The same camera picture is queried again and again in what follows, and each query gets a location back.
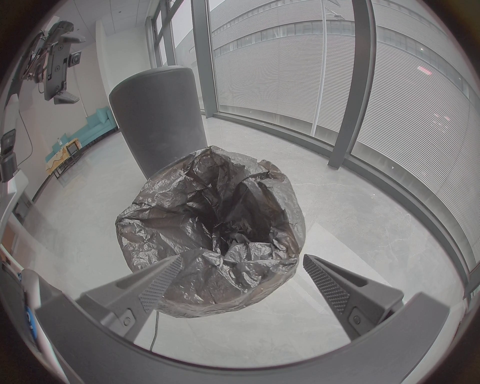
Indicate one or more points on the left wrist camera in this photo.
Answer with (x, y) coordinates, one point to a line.
(75, 59)

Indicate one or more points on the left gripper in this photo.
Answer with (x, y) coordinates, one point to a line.
(56, 71)

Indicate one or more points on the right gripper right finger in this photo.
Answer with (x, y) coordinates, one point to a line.
(360, 300)

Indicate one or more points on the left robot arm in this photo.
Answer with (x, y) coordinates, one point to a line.
(60, 28)

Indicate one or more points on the wooden top table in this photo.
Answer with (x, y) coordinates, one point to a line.
(71, 147)

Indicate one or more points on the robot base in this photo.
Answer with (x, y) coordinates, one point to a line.
(32, 285)

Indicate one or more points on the teal sofa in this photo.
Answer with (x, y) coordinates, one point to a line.
(99, 120)

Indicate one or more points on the window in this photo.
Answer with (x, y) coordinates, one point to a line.
(352, 93)

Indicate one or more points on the black plastic bag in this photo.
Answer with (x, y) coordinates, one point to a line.
(195, 210)

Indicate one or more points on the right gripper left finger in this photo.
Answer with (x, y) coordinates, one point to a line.
(127, 300)

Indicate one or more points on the dark grey round chair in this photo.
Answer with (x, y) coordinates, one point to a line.
(161, 112)

